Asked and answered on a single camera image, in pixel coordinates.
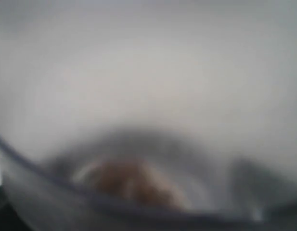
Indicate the clear plastic measuring bottle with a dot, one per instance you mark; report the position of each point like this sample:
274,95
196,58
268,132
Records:
149,115

